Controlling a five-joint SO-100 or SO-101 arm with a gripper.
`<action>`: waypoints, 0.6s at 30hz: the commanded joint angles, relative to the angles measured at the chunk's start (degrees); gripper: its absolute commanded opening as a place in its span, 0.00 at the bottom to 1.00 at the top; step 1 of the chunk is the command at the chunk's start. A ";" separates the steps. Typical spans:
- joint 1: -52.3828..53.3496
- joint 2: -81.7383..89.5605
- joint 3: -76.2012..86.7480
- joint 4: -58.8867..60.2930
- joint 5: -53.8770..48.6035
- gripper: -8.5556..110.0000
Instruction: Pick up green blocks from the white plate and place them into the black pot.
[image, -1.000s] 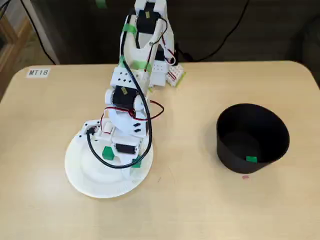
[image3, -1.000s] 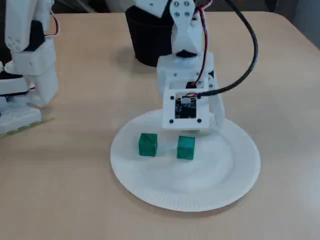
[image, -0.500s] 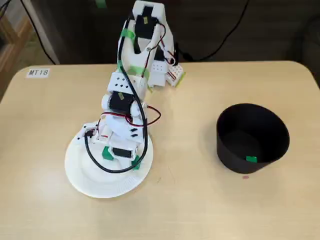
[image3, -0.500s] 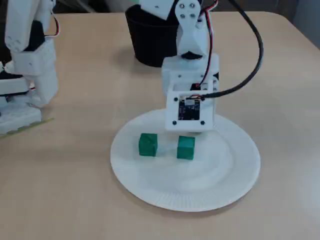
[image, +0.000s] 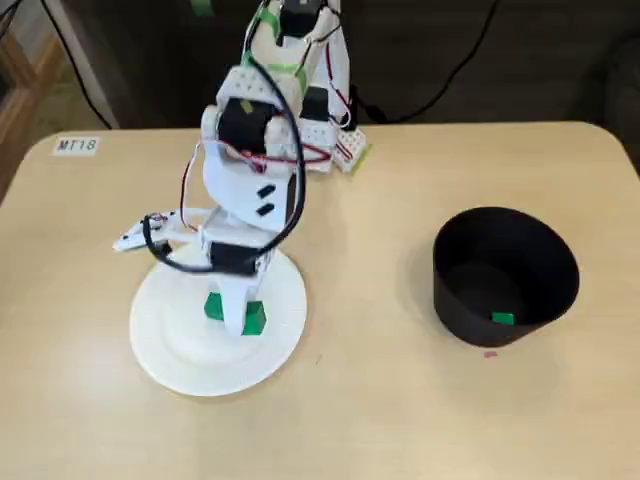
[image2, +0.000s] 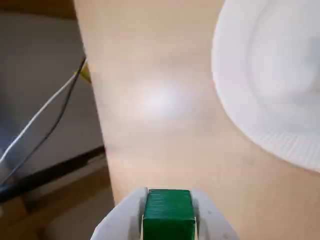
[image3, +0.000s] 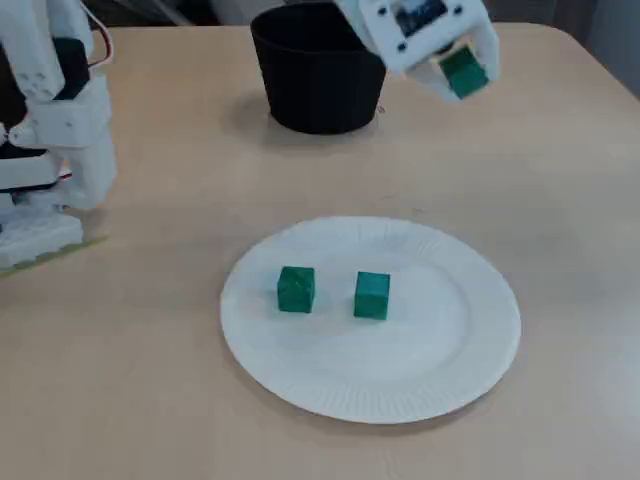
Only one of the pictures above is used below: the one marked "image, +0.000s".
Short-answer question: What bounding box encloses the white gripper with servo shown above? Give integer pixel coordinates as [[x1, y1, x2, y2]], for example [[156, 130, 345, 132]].
[[198, 206, 277, 337]]

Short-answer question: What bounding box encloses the white paper plate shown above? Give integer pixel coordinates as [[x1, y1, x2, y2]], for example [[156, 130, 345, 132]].
[[128, 244, 308, 398]]

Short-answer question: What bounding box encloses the black pot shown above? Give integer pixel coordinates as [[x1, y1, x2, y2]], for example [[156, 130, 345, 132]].
[[430, 206, 580, 348]]

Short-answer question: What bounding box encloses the white MT18 label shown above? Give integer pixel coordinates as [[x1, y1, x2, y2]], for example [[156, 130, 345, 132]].
[[51, 136, 100, 157]]

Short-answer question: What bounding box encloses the white furniture leg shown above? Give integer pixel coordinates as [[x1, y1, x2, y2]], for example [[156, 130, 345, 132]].
[[47, 0, 122, 131]]

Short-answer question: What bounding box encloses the wooden furniture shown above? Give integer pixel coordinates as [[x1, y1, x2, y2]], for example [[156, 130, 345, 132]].
[[0, 19, 69, 201]]

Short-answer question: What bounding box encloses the wrist camera on white bracket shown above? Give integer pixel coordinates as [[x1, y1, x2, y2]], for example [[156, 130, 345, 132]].
[[110, 208, 204, 257]]

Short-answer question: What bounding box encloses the black camera cable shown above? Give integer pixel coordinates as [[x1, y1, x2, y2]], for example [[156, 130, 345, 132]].
[[142, 54, 307, 275]]

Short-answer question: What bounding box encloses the black power cable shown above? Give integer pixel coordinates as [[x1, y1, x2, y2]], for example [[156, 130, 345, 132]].
[[357, 0, 501, 125]]

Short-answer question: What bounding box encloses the thin black cable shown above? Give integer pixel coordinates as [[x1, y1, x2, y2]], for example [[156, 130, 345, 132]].
[[39, 0, 115, 130]]

